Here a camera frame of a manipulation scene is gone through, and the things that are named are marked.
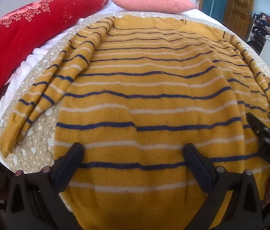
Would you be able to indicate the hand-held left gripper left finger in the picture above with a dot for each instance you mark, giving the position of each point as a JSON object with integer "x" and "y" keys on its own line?
{"x": 68, "y": 169}

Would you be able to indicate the coral ribbed pillow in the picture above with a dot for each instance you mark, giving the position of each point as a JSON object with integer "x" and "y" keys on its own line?
{"x": 154, "y": 1}

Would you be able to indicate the yellow striped sweater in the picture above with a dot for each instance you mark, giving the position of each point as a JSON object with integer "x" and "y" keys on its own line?
{"x": 149, "y": 95}

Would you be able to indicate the red floral pillow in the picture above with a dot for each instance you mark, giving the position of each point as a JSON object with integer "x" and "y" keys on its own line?
{"x": 24, "y": 40}

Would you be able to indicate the wooden door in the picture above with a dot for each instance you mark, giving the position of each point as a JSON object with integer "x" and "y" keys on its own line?
{"x": 238, "y": 4}

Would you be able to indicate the beige heart-print quilted mat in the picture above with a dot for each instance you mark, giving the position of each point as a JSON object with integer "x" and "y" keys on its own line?
{"x": 39, "y": 134}

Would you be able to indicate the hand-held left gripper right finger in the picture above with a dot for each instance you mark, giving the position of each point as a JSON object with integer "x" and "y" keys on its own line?
{"x": 197, "y": 166}

